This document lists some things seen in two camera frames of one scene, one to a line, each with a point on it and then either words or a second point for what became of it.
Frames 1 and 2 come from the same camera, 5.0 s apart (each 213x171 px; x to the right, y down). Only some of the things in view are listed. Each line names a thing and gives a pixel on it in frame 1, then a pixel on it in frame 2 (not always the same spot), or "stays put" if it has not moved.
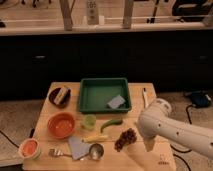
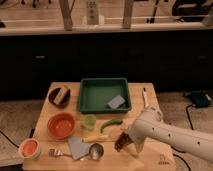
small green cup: (90, 120) stays put
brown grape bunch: (127, 137) stays put
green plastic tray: (104, 95) stays put
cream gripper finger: (149, 142) → (139, 145)
